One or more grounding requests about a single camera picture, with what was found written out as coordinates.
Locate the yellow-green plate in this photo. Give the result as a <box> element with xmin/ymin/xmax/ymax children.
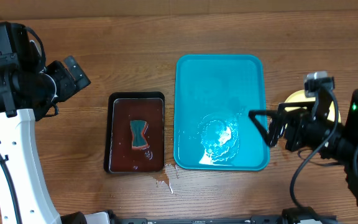
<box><xmin>285</xmin><ymin>90</ymin><xmax>336</xmax><ymax>121</ymax></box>

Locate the green orange sponge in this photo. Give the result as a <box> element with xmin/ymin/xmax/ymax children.
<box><xmin>130</xmin><ymin>120</ymin><xmax>149</xmax><ymax>150</ymax></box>

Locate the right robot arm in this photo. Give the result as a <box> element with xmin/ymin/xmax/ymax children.
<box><xmin>249</xmin><ymin>71</ymin><xmax>358</xmax><ymax>223</ymax></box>

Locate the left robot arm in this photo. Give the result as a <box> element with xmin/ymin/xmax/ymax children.
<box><xmin>0</xmin><ymin>22</ymin><xmax>90</xmax><ymax>223</ymax></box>

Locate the black water basin tray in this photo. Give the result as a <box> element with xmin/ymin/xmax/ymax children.
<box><xmin>103</xmin><ymin>91</ymin><xmax>165</xmax><ymax>174</ymax></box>

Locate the teal plastic serving tray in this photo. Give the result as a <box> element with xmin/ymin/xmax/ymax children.
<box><xmin>173</xmin><ymin>54</ymin><xmax>270</xmax><ymax>171</ymax></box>

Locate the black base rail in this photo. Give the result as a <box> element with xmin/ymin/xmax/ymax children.
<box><xmin>60</xmin><ymin>210</ymin><xmax>337</xmax><ymax>224</ymax></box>

